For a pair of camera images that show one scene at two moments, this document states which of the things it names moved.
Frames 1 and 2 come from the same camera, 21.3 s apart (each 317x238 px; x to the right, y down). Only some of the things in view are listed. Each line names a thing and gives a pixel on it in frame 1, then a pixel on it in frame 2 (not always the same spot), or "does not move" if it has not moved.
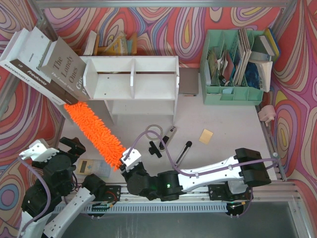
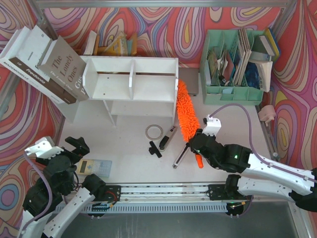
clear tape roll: [161, 134] does not move
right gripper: [124, 167] → [198, 143]
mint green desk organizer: [228, 77] does not move
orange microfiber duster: [95, 132] → [187, 116]
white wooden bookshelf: [134, 85] does not move
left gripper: [68, 149] does not move
